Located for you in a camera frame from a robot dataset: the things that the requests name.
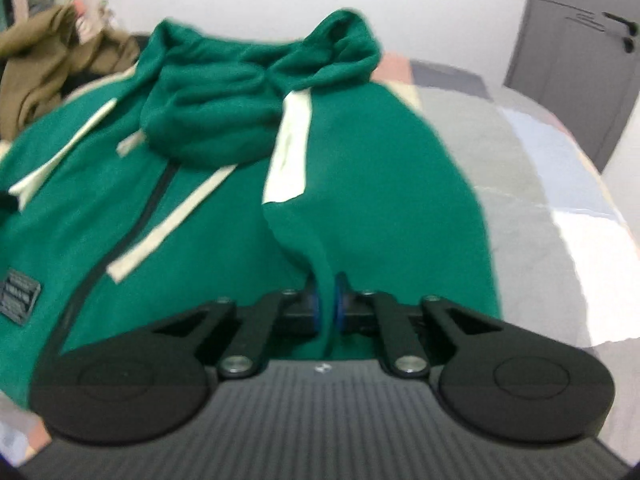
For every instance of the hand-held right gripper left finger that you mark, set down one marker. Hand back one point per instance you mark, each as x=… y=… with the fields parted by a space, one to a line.
x=318 y=305

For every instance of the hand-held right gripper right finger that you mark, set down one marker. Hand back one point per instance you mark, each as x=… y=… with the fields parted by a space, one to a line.
x=341 y=305

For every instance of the green hoodie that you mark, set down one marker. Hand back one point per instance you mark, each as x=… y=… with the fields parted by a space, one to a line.
x=380 y=185

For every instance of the patchwork bed blanket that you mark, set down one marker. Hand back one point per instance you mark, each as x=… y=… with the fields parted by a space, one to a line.
x=530 y=185

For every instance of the grey door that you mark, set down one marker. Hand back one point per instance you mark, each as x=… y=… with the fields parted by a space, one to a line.
x=565 y=50

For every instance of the olive brown jacket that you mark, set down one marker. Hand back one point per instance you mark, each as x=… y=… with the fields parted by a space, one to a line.
x=35 y=65

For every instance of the black door lock knob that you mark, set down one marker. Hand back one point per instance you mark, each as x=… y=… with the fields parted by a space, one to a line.
x=630 y=45

